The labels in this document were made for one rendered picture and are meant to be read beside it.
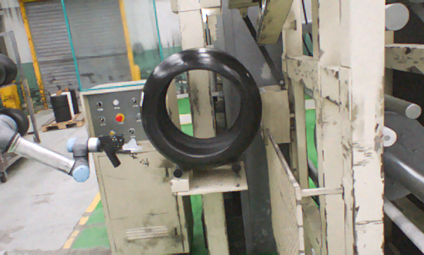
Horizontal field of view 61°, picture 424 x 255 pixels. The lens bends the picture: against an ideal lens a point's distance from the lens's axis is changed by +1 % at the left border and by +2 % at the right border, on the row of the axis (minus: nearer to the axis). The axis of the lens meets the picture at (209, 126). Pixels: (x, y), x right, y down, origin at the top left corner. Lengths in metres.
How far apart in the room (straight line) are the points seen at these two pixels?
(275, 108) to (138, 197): 1.12
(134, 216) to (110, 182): 0.28
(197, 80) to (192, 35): 0.24
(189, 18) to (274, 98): 0.62
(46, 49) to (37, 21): 0.76
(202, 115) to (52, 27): 9.62
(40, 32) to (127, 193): 9.35
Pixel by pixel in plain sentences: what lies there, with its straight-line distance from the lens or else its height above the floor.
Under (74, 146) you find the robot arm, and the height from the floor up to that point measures 1.06.
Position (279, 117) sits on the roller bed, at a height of 1.05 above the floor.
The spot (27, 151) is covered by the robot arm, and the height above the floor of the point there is 1.12.
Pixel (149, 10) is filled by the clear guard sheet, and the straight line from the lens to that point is 2.26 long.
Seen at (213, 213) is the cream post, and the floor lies 0.48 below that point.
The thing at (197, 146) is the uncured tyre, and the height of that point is 0.94.
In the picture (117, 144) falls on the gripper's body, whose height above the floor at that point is 1.05.
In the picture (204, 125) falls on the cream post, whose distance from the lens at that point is 2.02.
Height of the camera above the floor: 1.50
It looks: 14 degrees down
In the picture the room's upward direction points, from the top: 7 degrees counter-clockwise
